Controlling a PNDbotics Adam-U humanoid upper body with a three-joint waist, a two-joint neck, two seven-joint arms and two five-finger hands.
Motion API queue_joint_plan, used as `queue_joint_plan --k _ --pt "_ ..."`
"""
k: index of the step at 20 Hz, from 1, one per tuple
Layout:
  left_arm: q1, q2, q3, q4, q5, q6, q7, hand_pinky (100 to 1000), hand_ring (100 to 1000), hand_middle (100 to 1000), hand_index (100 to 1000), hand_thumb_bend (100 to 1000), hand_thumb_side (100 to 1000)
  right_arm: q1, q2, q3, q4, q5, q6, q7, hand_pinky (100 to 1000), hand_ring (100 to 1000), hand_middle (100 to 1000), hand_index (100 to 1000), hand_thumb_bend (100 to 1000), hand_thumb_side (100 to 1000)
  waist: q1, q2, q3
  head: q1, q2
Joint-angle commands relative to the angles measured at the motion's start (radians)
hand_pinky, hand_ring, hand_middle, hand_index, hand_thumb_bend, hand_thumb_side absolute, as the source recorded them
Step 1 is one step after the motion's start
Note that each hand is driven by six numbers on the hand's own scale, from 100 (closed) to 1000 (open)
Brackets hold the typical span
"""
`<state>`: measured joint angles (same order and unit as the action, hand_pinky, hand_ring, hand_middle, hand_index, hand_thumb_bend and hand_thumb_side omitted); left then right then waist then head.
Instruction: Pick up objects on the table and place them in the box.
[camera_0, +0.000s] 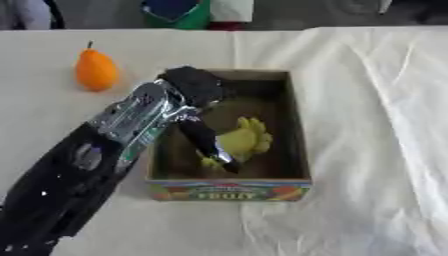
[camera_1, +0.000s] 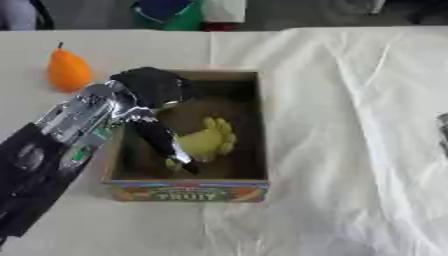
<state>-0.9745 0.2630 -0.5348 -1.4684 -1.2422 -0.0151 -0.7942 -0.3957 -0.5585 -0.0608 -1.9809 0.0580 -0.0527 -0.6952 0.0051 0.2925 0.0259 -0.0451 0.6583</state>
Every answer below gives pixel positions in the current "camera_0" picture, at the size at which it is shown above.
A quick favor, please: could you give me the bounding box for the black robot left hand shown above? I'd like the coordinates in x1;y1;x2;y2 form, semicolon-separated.
155;65;242;174

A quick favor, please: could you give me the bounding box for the person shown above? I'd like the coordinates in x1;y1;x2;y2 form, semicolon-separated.
0;0;67;31

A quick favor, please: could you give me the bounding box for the white and red object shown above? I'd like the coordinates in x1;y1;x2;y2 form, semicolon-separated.
208;0;256;32

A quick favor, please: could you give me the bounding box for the green bag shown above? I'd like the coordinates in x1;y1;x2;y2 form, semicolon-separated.
140;0;214;30

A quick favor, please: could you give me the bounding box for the orange toy pear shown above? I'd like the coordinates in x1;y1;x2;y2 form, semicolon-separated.
73;40;121;93

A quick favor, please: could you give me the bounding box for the yellow soft toy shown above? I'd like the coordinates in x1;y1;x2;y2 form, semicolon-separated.
197;116;275;171

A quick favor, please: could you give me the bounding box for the open cardboard box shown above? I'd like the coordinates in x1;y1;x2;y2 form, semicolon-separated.
143;68;314;202

